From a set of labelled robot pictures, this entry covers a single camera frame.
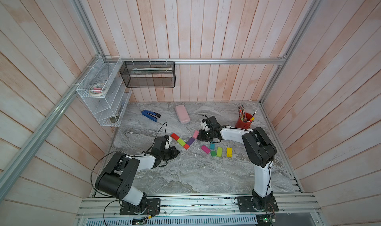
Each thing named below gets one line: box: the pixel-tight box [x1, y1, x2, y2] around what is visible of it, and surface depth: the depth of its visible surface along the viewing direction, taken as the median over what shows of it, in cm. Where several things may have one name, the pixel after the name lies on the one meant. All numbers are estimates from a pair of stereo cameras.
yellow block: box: [226, 147, 233, 158], surface depth 94 cm
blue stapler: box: [141, 109, 161, 122], surface depth 113 cm
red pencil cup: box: [235, 112, 253, 130], surface depth 98 cm
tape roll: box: [89, 83, 109, 97], surface depth 75 cm
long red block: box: [170, 132, 181, 141], surface depth 103 cm
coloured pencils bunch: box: [237, 104, 258, 123], surface depth 95 cm
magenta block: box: [200, 144, 211, 155], surface depth 95 cm
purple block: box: [186, 137, 195, 146], surface depth 100 cm
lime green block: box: [177, 137, 187, 147], surface depth 99 cm
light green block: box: [216, 147, 223, 158], surface depth 94 cm
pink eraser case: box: [175, 104, 191, 124], surface depth 113 cm
